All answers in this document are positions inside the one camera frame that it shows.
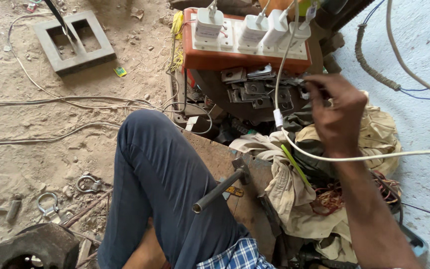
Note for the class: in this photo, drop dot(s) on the pile of square metal plates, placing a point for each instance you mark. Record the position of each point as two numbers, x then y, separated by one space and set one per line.
254 87

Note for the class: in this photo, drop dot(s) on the person's right hand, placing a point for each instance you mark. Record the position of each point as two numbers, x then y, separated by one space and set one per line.
340 115

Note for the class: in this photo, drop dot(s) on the small metal cylinder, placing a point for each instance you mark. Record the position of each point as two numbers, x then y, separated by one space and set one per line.
13 211

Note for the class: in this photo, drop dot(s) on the person's dark blue trouser leg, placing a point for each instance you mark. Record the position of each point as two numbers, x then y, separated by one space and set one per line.
162 179

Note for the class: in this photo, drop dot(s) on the black round iron casting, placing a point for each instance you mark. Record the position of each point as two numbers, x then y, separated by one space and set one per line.
36 243

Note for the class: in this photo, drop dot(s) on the steel shackle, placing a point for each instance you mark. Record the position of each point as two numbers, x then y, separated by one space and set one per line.
52 213
96 185

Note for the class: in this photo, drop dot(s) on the green plastic stick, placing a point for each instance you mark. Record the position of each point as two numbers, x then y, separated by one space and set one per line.
295 164

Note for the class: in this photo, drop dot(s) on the black flat rod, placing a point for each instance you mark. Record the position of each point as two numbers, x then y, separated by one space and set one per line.
60 20

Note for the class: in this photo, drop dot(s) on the beige crumpled cloth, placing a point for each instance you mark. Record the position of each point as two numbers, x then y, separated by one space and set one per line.
289 194

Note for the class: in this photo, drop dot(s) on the small green packet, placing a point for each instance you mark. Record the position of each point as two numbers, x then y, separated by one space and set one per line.
120 71

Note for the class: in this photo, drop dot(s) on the orange power strip board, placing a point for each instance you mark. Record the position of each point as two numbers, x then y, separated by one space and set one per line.
207 59

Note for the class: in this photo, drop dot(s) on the person's blue plaid shirt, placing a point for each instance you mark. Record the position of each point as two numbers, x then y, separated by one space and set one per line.
237 257

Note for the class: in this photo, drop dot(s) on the rusty brown metal plate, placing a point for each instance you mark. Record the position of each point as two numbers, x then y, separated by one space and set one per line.
215 157

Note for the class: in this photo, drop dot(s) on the person's right fingers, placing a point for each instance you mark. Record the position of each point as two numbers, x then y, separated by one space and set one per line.
315 89

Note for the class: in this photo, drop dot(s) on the white phone charger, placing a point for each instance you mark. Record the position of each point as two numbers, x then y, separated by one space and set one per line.
297 35
208 26
276 28
253 31

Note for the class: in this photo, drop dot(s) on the blue plastic container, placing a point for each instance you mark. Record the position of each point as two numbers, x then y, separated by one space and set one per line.
416 243

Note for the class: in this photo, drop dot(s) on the grey concrete frame block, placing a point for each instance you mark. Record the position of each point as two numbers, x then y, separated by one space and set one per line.
69 63

